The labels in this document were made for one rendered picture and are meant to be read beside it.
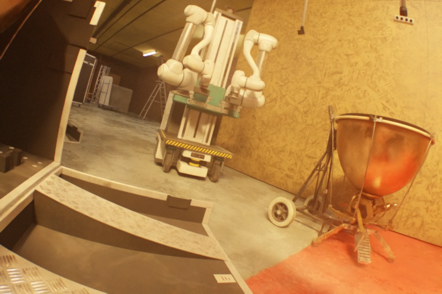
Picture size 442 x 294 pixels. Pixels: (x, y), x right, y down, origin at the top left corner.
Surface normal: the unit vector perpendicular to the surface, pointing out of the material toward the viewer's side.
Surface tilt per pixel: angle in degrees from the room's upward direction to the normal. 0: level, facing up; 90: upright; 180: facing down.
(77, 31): 90
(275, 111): 90
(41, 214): 90
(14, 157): 90
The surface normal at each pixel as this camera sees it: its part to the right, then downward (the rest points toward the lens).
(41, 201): 0.33, 0.09
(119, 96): 0.69, 0.17
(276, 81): -0.72, -0.19
